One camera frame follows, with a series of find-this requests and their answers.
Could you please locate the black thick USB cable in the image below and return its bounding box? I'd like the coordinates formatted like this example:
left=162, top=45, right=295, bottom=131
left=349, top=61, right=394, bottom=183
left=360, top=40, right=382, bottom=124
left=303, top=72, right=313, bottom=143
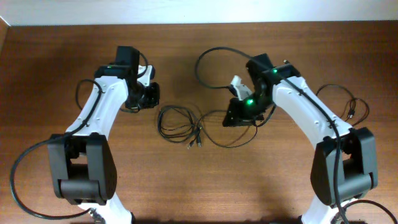
left=195, top=109, right=259, bottom=149

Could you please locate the black thin USB cable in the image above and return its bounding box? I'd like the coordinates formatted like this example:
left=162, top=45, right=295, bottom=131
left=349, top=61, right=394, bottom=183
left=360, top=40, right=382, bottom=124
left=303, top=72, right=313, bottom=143
left=282, top=58, right=371, bottom=127

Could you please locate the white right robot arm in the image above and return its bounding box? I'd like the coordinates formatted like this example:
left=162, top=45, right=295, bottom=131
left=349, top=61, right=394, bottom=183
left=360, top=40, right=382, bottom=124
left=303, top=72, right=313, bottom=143
left=223, top=62, right=378, bottom=223

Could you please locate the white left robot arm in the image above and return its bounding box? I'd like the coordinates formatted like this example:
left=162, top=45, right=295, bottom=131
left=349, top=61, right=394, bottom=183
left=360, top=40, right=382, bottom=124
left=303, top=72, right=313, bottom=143
left=48, top=65, right=160, bottom=223

